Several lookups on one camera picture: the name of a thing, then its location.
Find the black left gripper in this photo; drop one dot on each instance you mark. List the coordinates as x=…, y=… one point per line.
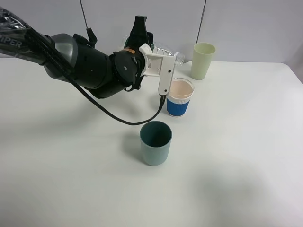
x=128, y=64

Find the clear green label bottle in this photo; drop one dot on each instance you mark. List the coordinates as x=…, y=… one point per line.
x=164, y=50

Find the blue sleeve glass cup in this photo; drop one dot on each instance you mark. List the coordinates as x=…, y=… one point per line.
x=179, y=96

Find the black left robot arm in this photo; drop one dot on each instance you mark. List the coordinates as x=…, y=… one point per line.
x=75, y=56

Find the pale green tall cup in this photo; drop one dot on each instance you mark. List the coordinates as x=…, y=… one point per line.
x=202, y=58

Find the teal plastic cup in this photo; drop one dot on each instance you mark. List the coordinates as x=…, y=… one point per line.
x=155, y=139

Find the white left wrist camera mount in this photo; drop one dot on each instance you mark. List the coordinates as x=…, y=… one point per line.
x=158, y=65

